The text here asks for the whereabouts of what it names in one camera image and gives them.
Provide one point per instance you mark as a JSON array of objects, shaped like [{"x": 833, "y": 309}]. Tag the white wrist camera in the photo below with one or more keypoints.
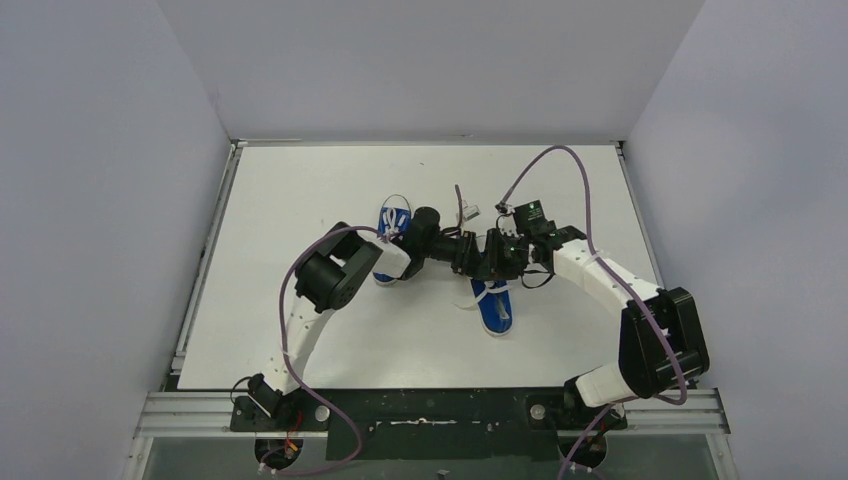
[
  {"x": 505, "y": 222},
  {"x": 469, "y": 212}
]

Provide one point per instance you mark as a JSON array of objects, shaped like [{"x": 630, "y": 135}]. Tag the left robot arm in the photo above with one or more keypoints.
[{"x": 329, "y": 274}]

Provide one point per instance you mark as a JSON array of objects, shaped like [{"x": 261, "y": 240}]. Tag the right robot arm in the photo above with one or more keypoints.
[{"x": 661, "y": 344}]

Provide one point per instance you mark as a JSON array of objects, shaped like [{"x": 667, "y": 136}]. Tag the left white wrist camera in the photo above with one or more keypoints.
[{"x": 469, "y": 212}]

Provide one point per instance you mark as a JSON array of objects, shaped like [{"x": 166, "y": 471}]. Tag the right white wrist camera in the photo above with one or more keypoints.
[{"x": 505, "y": 222}]

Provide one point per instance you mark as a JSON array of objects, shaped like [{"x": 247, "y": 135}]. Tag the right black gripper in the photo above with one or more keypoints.
[{"x": 493, "y": 265}]

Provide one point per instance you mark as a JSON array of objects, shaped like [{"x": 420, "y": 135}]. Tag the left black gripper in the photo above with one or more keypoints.
[{"x": 465, "y": 256}]

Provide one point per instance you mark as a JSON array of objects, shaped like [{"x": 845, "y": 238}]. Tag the aluminium frame rail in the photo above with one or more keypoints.
[{"x": 209, "y": 414}]

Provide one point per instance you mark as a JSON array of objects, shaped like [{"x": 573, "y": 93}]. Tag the blue sneaker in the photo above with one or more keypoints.
[
  {"x": 379, "y": 275},
  {"x": 498, "y": 329}
]

